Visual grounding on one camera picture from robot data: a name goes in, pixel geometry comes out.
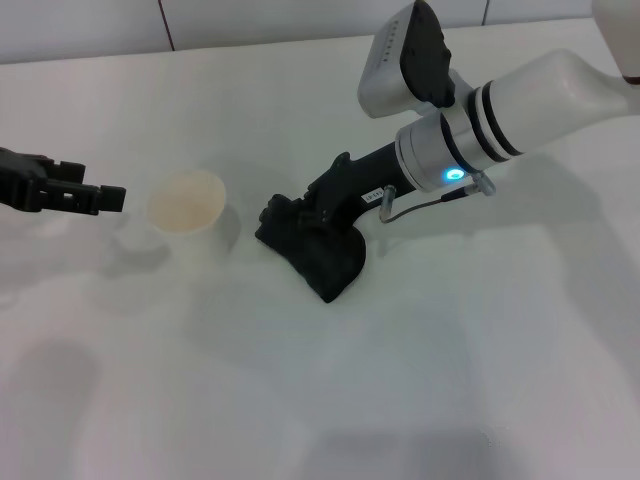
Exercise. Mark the white paper cup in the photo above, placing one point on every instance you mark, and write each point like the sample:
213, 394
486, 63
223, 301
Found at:
185, 200

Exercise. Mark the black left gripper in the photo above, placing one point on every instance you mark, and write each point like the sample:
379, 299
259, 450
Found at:
17, 180

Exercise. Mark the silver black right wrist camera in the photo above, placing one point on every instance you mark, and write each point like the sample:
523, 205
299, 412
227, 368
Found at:
395, 65

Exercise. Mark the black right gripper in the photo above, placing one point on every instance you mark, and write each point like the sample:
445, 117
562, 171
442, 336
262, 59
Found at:
365, 180

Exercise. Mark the dark blue rag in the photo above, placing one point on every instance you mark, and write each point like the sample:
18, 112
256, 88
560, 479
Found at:
325, 260

